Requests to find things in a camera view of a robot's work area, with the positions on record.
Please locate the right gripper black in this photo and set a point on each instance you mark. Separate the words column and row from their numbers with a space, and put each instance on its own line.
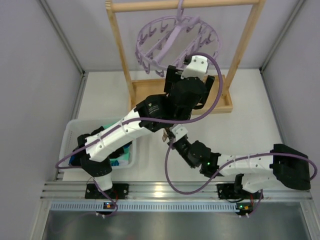
column 171, row 141

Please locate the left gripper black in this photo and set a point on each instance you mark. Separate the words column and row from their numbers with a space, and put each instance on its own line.
column 170, row 78

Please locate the purple round clip hanger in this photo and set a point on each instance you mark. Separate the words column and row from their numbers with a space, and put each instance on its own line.
column 175, row 45

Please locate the green sock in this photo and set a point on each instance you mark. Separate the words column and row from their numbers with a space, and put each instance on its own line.
column 106, row 126
column 121, row 156

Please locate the brown striped sock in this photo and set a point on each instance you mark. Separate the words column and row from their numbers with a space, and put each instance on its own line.
column 166, row 137

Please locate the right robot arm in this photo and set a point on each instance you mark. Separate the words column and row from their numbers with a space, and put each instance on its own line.
column 252, row 173

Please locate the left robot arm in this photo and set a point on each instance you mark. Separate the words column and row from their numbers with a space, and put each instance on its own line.
column 149, row 116

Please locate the white plastic basket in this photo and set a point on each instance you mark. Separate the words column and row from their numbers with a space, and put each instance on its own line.
column 79, row 127

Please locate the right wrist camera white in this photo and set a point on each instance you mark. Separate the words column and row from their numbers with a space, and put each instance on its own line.
column 179, row 131

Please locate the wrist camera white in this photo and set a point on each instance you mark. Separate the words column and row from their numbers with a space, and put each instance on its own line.
column 179, row 131
column 195, row 66

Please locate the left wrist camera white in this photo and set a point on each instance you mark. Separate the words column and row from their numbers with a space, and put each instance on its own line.
column 195, row 66

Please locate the wooden hanger rack frame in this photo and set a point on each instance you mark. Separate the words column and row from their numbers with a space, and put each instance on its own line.
column 141, row 88

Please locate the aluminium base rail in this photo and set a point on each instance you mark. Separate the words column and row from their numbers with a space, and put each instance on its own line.
column 139, row 190

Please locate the slotted cable duct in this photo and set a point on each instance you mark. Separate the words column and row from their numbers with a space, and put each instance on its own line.
column 144, row 206

